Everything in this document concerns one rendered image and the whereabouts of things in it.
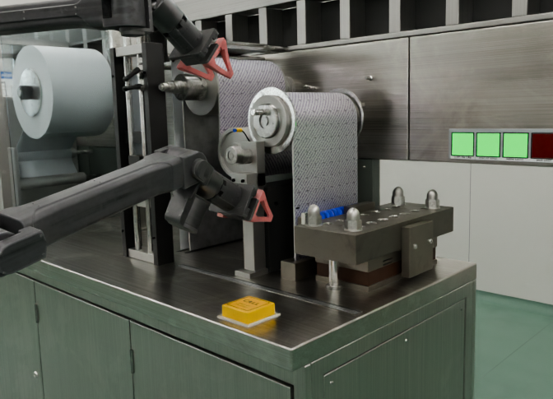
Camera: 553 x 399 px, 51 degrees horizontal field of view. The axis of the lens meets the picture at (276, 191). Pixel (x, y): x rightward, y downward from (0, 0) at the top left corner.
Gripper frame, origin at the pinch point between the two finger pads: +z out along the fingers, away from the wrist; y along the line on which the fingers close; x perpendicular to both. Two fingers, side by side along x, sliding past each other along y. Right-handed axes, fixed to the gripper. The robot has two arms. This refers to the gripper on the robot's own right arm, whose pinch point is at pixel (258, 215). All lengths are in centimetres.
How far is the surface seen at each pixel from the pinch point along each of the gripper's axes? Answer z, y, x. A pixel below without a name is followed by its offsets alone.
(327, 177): 16.0, 0.6, 16.6
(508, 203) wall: 256, -57, 110
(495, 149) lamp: 29, 32, 32
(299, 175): 6.9, 0.6, 12.7
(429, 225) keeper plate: 28.4, 22.4, 12.2
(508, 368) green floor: 214, -19, 7
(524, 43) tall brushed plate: 18, 37, 51
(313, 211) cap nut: 6.6, 8.2, 4.6
